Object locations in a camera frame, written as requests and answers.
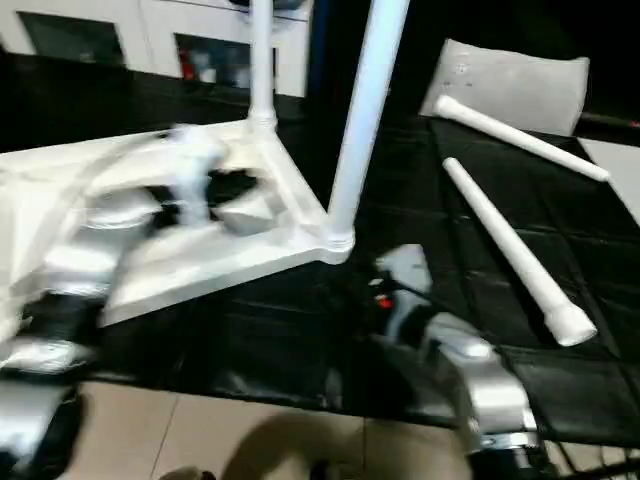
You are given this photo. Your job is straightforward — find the white plastic table top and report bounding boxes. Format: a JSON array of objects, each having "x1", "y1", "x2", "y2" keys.
[{"x1": 0, "y1": 120, "x2": 356, "y2": 331}]

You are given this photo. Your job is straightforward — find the white plastic table leg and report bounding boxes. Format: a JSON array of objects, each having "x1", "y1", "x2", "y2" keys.
[
  {"x1": 432, "y1": 95, "x2": 611, "y2": 184},
  {"x1": 442, "y1": 157, "x2": 599, "y2": 349},
  {"x1": 324, "y1": 0, "x2": 412, "y2": 251},
  {"x1": 247, "y1": 0, "x2": 280, "y2": 133}
]

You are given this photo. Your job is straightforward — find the black work mat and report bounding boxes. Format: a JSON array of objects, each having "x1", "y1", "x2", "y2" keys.
[{"x1": 0, "y1": 55, "x2": 640, "y2": 446}]

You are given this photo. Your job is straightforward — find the white cabinet with glass doors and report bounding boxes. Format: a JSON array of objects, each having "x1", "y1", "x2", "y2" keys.
[{"x1": 0, "y1": 0, "x2": 313, "y2": 99}]

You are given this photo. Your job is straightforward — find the white plastic bag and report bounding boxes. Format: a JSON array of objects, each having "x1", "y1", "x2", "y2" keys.
[{"x1": 420, "y1": 40, "x2": 591, "y2": 138}]

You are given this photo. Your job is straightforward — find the flat white board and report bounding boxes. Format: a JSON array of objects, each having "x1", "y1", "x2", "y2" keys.
[{"x1": 580, "y1": 138, "x2": 640, "y2": 227}]

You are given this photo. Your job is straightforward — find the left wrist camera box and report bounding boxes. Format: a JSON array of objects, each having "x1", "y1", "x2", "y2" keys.
[{"x1": 163, "y1": 125, "x2": 229, "y2": 229}]

